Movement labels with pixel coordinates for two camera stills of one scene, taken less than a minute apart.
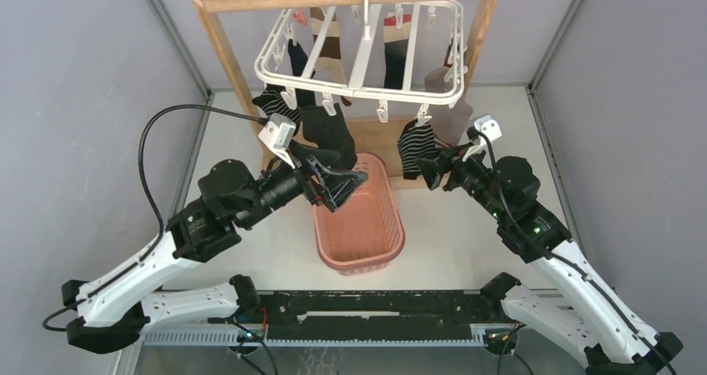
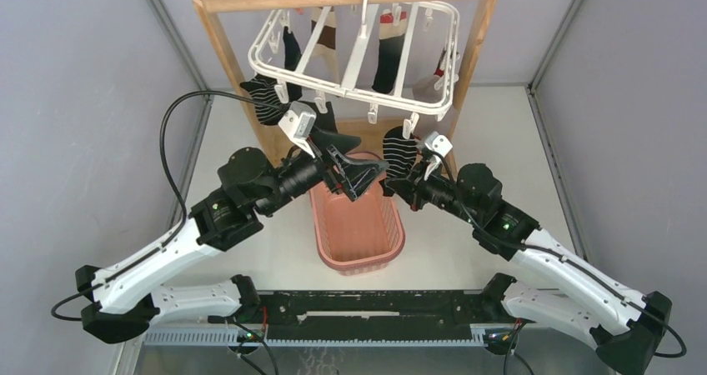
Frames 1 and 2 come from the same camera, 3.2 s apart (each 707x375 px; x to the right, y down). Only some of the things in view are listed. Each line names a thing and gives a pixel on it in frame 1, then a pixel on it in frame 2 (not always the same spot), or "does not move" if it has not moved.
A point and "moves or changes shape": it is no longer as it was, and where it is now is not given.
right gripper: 433,169 → 413,187
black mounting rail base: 362,316 does not move
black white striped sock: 415,142 moves or changes shape
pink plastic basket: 367,232 does not move
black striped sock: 271,102 moves or changes shape
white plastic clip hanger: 330,92 moves or changes shape
